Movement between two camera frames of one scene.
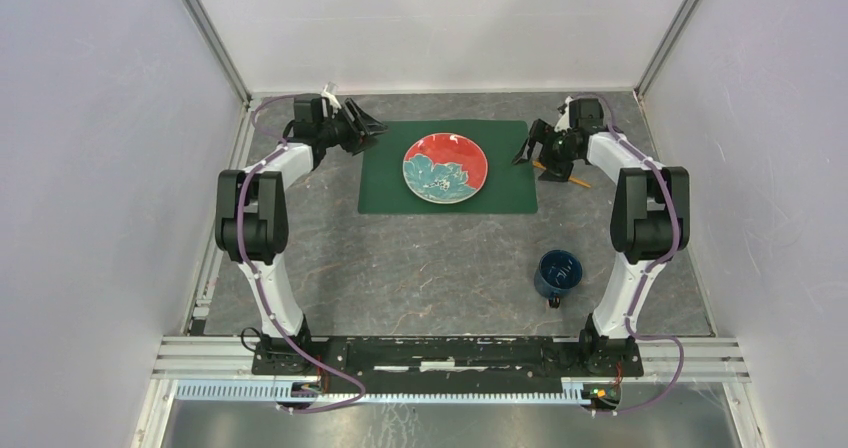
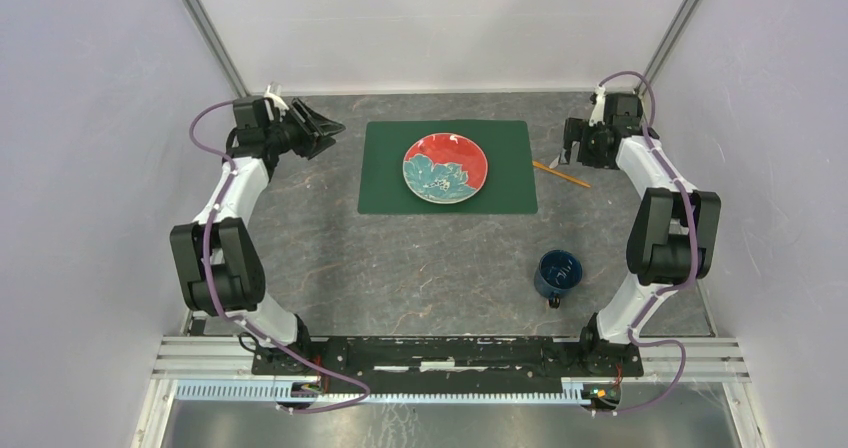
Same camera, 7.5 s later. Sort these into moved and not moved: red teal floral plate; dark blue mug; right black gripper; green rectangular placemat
Moved: right black gripper
Not moved: green rectangular placemat; dark blue mug; red teal floral plate
